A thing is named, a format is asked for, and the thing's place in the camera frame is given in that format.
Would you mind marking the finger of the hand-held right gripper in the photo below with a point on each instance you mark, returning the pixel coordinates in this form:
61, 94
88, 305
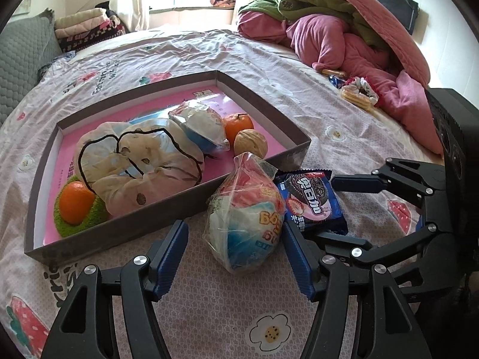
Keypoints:
359, 185
336, 240

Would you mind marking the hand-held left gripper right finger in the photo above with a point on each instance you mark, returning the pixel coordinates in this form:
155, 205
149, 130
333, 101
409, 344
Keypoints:
299, 265

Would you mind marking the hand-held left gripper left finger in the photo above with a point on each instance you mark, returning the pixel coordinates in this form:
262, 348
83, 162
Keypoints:
168, 265

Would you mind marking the blue cookie packet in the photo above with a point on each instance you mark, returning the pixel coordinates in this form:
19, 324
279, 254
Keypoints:
310, 202

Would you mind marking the grey shallow cardboard box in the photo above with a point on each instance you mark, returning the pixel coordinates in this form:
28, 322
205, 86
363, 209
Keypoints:
112, 228

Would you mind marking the cream cloth with black trim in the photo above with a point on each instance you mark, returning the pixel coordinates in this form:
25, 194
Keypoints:
157, 164

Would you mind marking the orange tangerine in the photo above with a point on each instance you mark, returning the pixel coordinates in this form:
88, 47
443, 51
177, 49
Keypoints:
76, 204
239, 127

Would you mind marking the brown walnut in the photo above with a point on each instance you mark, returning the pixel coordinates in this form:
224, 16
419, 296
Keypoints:
250, 142

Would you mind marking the red white snack bag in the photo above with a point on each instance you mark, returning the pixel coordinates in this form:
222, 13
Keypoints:
202, 127

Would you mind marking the yellow wafer packet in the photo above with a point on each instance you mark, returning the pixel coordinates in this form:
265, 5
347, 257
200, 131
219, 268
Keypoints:
357, 99

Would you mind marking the white and red wrapper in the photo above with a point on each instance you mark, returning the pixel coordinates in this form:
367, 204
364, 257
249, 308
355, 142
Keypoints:
365, 84

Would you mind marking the small blue packet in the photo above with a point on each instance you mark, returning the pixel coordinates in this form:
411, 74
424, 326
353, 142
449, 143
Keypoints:
336, 81

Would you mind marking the small wafer packet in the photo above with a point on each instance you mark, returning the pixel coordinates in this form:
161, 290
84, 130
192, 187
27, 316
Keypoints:
333, 71

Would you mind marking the pink quilted cover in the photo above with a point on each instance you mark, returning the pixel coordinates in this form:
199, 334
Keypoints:
385, 33

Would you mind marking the pink quilt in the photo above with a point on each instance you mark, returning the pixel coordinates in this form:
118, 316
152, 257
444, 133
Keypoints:
329, 41

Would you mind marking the green blanket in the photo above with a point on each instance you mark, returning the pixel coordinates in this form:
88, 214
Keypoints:
310, 0

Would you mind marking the patterned cushion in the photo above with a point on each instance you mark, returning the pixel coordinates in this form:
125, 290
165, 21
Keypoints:
223, 0

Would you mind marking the dark patterned folded blanket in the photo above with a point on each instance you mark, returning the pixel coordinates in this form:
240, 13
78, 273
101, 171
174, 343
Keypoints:
89, 35

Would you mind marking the grey quilted headboard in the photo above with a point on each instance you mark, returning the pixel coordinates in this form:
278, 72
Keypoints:
22, 56

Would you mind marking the cream folded blanket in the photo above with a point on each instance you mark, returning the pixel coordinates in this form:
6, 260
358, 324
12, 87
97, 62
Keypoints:
80, 18

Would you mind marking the dark cloth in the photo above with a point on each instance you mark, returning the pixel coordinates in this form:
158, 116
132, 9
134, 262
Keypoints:
103, 9

